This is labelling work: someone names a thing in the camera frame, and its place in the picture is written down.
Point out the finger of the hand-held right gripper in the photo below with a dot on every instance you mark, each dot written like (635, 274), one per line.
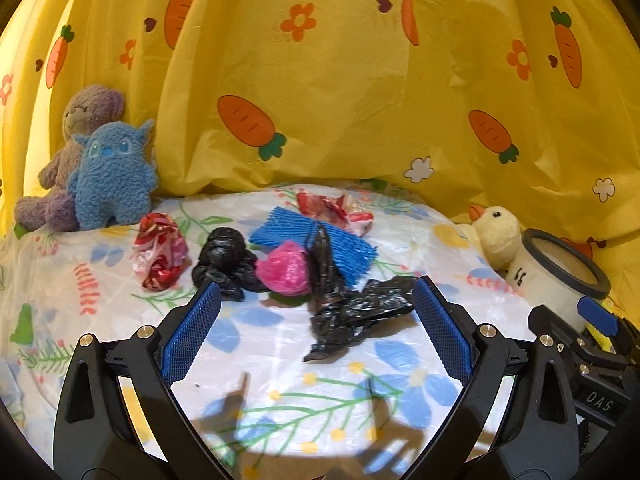
(597, 312)
(550, 322)

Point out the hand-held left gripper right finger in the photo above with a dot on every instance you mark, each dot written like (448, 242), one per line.
(442, 330)

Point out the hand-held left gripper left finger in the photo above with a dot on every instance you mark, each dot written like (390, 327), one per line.
(192, 330)

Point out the white bin with black rim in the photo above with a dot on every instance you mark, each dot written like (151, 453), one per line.
(545, 290)

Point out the balled black plastic bag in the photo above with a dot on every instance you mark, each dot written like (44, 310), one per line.
(225, 255)

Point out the red foil wrapper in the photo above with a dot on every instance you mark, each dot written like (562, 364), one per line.
(160, 250)

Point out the small balled pink bag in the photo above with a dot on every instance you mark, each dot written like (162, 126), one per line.
(285, 267)

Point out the blue foam net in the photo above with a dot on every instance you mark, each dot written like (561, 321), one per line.
(285, 227)

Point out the red and clear wrapper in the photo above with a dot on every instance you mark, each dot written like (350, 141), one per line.
(325, 207)

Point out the yellow tissue pack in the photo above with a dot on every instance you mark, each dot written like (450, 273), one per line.
(597, 336)

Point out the yellow duck plush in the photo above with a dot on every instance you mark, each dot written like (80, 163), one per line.
(495, 235)

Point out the floral plastic tablecloth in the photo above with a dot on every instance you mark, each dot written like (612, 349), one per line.
(100, 270)

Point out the blue plush monster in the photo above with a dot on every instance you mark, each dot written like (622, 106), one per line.
(112, 175)

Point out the purple teddy bear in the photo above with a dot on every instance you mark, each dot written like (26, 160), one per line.
(85, 110)

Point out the yellow carrot print curtain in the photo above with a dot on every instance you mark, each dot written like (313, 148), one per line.
(350, 85)

